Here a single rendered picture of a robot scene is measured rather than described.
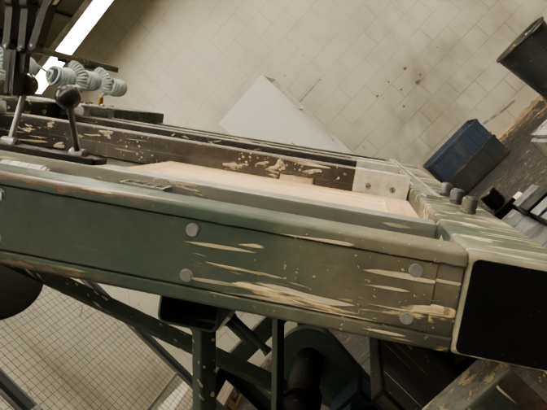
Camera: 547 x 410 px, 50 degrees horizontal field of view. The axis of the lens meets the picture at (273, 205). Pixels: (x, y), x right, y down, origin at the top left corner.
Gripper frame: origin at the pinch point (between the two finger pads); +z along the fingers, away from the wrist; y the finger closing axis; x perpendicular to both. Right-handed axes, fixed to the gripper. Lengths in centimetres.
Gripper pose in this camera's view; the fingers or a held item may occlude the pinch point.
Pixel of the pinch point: (15, 72)
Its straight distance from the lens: 104.7
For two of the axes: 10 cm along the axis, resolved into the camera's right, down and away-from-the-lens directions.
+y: 9.8, 1.7, -1.3
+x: 1.5, -1.2, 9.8
